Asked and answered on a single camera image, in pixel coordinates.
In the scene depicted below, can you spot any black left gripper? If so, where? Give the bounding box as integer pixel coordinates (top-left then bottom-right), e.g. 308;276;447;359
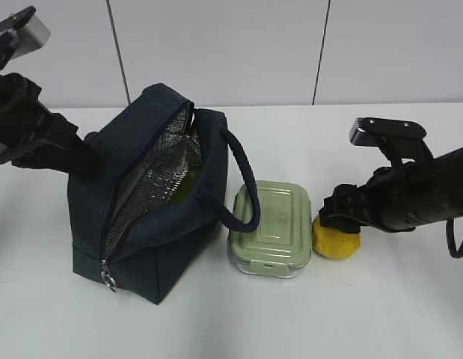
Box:
0;73;105;176

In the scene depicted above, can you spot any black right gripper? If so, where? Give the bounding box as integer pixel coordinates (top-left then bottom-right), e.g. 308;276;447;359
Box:
319;168;399;234

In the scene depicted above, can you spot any yellow pear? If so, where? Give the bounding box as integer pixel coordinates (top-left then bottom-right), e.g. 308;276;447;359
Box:
312;215;361;260

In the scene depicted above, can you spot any green lid lunch box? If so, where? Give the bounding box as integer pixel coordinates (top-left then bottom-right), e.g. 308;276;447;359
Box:
227;180;312;278

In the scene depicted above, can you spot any dark blue insulated lunch bag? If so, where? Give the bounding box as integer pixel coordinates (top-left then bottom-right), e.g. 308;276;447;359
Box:
67;83;261;304

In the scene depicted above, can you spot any green cucumber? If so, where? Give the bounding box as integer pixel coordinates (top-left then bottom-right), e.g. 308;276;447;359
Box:
168;168;201;204

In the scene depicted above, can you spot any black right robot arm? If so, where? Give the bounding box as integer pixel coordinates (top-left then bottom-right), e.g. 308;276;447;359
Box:
319;147;463;233

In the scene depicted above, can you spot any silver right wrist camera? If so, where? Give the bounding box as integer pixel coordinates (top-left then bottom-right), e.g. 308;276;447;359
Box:
349;117;426;147

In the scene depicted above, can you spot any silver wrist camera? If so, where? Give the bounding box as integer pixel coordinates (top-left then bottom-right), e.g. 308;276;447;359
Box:
0;5;51;62
349;117;426;147

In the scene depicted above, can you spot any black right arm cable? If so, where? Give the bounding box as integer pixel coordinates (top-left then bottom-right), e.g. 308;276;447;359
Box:
444;216;463;259

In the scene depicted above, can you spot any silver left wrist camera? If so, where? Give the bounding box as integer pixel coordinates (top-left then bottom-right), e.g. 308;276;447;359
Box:
0;5;51;62

